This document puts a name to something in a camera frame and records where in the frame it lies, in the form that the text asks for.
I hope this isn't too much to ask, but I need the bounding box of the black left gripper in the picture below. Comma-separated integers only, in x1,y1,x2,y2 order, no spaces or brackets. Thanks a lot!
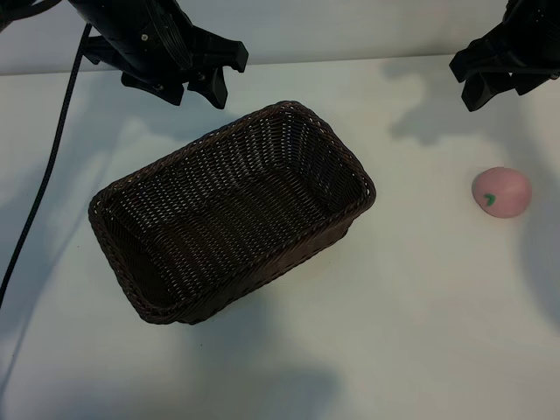
69,0,249,109

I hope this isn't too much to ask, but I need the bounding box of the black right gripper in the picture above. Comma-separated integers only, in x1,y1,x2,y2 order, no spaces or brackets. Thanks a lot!
449,0,560,113

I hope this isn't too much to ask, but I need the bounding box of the pink peach with green mark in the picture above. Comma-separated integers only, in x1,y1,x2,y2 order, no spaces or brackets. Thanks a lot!
471,165,534,219

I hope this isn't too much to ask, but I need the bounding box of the dark brown woven basket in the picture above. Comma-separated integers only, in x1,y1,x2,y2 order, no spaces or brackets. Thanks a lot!
88,99,377,327

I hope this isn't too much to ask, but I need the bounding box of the black braided cable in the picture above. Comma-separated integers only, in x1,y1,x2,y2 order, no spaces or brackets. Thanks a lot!
0,24,94,307

